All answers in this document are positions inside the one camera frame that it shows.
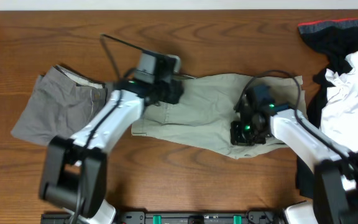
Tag khaki beige shorts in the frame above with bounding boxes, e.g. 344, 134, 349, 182
131, 73, 308, 160

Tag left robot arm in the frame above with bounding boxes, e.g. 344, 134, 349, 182
39, 79, 184, 223

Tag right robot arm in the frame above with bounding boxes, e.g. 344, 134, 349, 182
231, 104, 358, 223

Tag white printed t-shirt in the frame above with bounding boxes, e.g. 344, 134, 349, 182
320, 52, 358, 152

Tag folded grey shorts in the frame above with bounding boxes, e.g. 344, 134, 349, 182
11, 65, 112, 146

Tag black garment with red trim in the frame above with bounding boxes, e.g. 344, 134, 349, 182
295, 16, 358, 200

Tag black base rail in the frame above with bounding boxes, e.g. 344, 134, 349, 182
40, 208, 287, 224

